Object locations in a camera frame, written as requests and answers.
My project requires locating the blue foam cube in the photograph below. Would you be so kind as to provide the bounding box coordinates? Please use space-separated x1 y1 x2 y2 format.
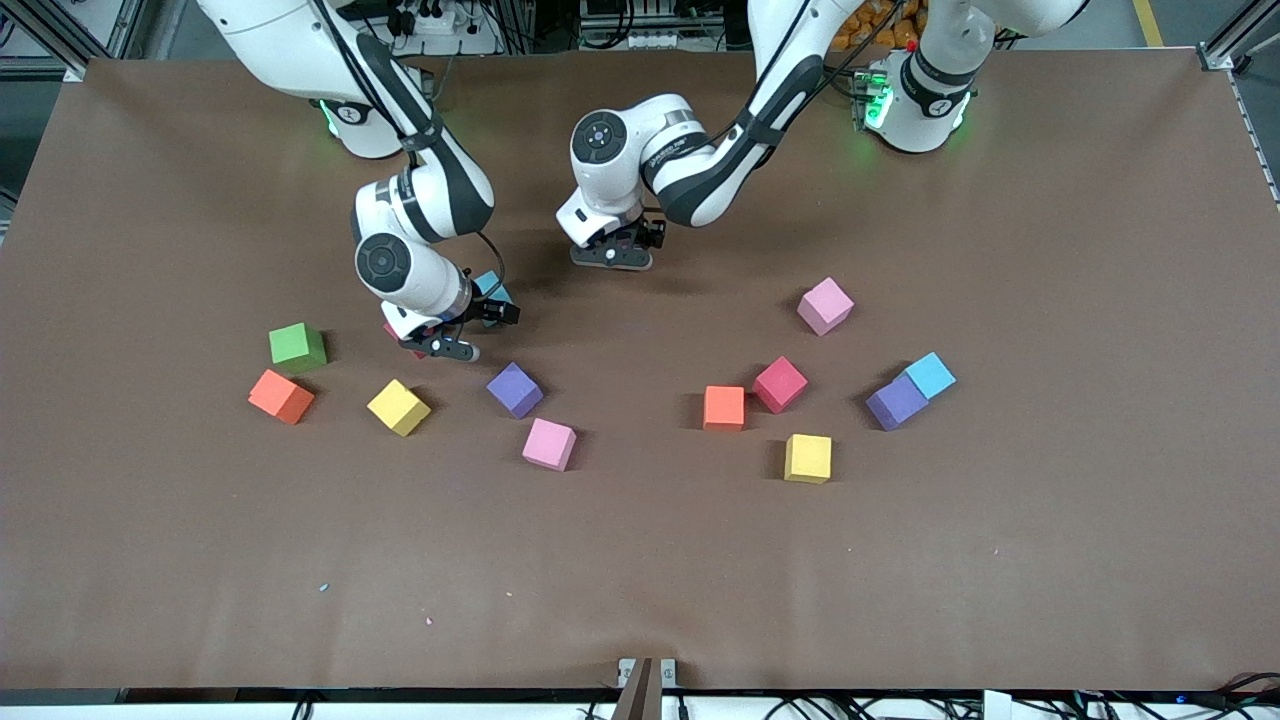
903 352 957 400
470 268 516 313

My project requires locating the purple foam cube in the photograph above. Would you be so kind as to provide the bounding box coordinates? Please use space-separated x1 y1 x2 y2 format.
866 374 930 432
486 362 546 420

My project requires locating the pink foam cube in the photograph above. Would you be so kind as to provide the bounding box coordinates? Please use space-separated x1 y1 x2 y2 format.
797 277 855 337
522 418 578 473

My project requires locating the orange foam cube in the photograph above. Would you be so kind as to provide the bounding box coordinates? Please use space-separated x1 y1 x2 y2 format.
703 385 747 432
248 369 315 426

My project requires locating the red foam cube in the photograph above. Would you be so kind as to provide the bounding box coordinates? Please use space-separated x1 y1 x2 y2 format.
752 356 810 415
382 318 429 361

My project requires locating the yellow foam cube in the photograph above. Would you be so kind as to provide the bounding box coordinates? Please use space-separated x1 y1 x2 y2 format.
367 379 432 438
784 434 833 485

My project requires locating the green foam cube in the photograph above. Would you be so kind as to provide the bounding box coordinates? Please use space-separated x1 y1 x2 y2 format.
268 323 329 375

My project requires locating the brown table mat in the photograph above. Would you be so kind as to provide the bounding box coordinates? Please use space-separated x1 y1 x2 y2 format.
0 50 1280 693

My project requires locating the white power strip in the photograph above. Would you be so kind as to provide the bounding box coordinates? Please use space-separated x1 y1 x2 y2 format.
385 0 501 56

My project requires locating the bag of oranges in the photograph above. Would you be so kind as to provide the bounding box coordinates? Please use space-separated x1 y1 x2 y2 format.
830 0 931 53

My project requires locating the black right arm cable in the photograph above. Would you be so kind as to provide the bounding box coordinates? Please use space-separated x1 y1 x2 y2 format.
315 0 508 303

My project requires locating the aluminium frame profile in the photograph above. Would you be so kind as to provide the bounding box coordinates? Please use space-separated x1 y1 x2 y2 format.
0 0 151 83
1200 0 1280 73

